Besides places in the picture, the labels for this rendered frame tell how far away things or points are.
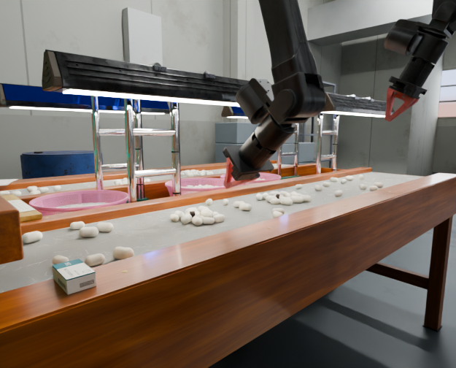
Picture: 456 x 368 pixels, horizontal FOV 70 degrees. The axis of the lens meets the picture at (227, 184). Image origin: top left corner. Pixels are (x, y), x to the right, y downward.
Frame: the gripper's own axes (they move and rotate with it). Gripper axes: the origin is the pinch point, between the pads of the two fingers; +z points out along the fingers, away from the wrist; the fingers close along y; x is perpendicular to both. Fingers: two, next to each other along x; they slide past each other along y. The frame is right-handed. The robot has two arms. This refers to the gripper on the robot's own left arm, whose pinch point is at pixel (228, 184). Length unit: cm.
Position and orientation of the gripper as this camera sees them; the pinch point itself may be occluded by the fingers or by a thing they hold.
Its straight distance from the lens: 71.0
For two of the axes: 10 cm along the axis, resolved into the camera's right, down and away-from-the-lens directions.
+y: -7.3, 1.1, -6.8
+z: -5.1, 5.7, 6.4
